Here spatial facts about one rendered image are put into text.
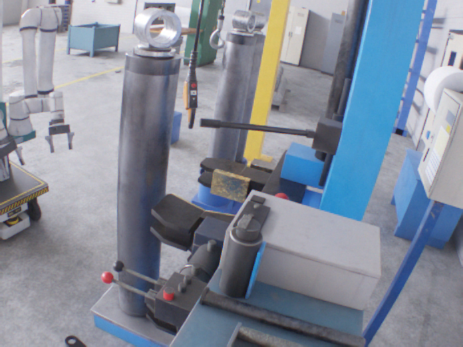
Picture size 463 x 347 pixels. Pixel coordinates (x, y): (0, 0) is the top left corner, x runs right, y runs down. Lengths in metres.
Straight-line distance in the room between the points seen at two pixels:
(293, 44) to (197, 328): 10.88
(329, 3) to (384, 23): 10.75
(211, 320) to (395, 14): 0.97
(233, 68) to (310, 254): 1.90
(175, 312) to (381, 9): 1.02
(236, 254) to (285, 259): 0.14
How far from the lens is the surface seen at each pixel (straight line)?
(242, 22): 2.63
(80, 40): 9.32
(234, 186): 1.61
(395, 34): 1.18
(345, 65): 1.39
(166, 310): 0.99
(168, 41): 1.42
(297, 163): 1.47
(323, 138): 1.24
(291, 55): 11.50
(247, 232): 0.83
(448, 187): 1.53
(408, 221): 3.57
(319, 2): 11.94
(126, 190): 1.58
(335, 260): 0.94
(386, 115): 1.21
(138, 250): 1.73
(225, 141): 2.79
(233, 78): 2.66
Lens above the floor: 1.72
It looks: 26 degrees down
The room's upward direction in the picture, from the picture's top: 10 degrees clockwise
